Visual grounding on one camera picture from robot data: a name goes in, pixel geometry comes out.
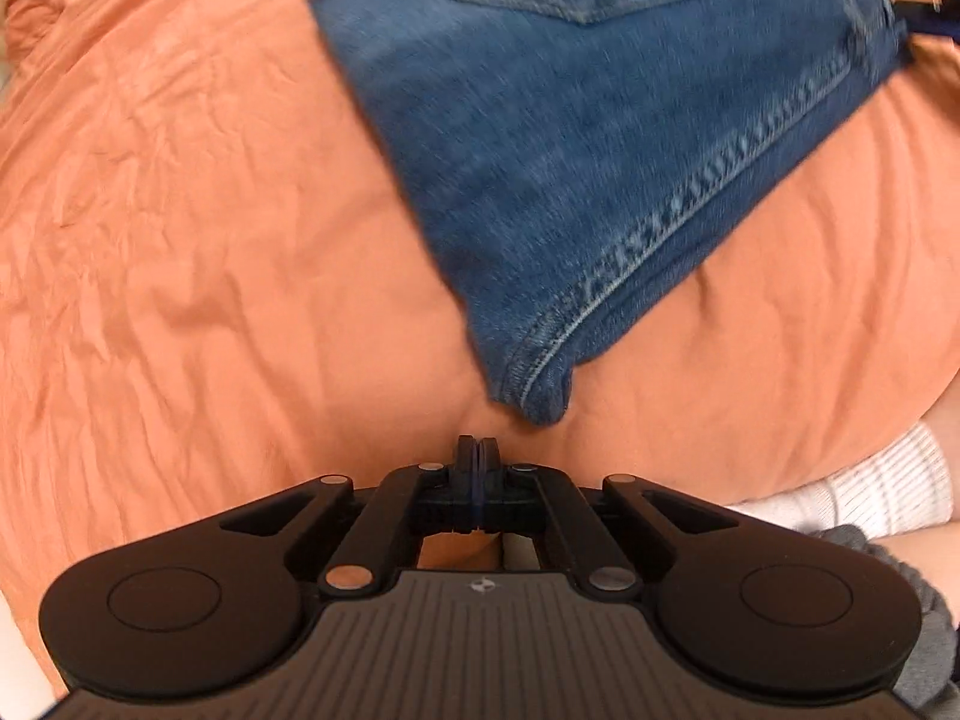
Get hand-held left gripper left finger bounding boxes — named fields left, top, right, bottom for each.
left=223, top=434, right=482, bottom=602

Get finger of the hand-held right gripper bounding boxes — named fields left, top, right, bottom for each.
left=896, top=0, right=960, bottom=43

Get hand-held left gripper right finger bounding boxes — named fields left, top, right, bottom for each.
left=480, top=434, right=740, bottom=602

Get blue denim pants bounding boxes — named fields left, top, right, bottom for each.
left=295, top=0, right=913, bottom=433

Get orange duvet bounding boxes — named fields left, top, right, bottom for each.
left=0, top=0, right=960, bottom=683

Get white ribbed sock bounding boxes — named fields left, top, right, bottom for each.
left=730, top=423, right=956, bottom=535

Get person's bare leg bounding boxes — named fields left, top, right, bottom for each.
left=874, top=519, right=960, bottom=565

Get person's gray sweatpants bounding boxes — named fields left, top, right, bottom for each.
left=814, top=523, right=960, bottom=720

